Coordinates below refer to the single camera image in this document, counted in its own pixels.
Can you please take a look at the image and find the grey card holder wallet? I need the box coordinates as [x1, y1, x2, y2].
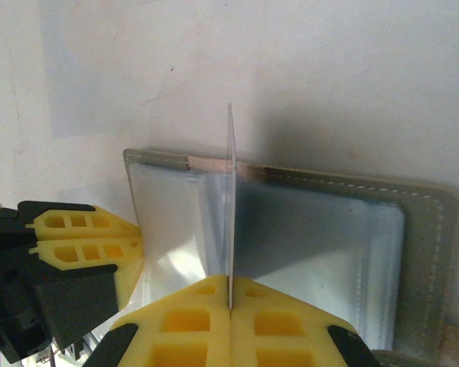
[122, 102, 459, 367]

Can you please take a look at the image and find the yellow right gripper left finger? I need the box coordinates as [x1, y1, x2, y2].
[82, 274, 231, 367]

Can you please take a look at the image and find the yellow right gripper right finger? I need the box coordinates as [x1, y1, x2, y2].
[230, 275, 382, 367]

